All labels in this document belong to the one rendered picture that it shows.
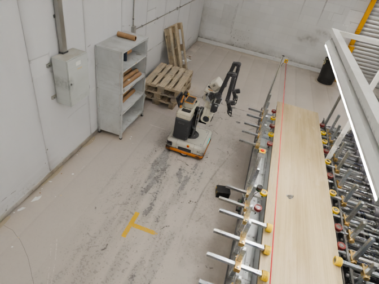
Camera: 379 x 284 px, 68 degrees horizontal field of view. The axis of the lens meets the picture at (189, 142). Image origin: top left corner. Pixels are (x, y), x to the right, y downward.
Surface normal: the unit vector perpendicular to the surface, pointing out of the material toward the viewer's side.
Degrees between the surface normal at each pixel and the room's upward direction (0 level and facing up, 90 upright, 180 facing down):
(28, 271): 0
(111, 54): 90
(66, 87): 90
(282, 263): 0
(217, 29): 90
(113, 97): 90
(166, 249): 0
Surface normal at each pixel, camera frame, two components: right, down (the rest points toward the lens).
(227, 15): -0.29, 0.54
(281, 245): 0.16, -0.79
